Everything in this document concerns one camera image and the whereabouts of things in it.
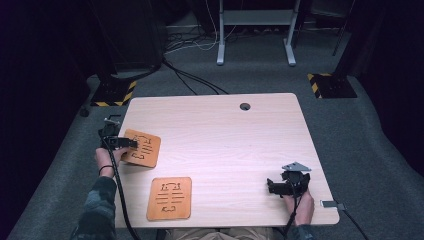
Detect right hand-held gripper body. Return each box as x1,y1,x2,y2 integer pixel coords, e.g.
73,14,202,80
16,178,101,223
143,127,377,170
281,161,313,198

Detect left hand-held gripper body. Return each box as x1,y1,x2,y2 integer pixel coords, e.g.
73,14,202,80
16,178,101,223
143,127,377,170
98,114,130,151

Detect orange board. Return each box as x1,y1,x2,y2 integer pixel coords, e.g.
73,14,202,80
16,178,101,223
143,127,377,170
146,176,193,222
120,128,162,169

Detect person's left hand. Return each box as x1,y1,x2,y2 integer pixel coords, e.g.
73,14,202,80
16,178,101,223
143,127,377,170
95,147,130,170

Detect person's right hand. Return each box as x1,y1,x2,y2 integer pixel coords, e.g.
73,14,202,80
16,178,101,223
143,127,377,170
282,187,316,227

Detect black wristband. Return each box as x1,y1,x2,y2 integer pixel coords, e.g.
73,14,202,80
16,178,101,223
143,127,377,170
98,164,115,176

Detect grey plug on table edge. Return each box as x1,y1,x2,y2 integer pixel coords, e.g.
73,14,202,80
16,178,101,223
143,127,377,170
320,199,346,211

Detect striped black stand base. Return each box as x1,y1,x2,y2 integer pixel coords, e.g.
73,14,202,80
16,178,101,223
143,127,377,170
90,74,138,108
306,72,358,100

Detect thin black stand leg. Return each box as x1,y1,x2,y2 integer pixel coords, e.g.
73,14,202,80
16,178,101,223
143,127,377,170
331,0,356,57

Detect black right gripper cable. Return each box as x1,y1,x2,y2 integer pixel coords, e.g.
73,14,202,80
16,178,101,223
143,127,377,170
283,179,304,240

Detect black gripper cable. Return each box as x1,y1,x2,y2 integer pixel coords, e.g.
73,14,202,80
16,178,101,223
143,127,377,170
101,136,143,240
283,179,304,240

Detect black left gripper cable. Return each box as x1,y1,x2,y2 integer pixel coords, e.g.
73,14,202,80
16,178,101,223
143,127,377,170
101,136,143,240

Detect black plug cable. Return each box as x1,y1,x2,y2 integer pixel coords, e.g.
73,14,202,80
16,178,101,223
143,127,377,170
342,207,370,240

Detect black floor cables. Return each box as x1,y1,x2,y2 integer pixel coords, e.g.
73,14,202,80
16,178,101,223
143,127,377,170
162,57,230,96

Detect white floor cables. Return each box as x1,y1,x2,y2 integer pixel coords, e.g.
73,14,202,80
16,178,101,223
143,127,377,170
164,0,221,55

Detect white desk frame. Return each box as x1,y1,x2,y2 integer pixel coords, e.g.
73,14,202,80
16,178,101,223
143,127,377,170
216,0,302,67

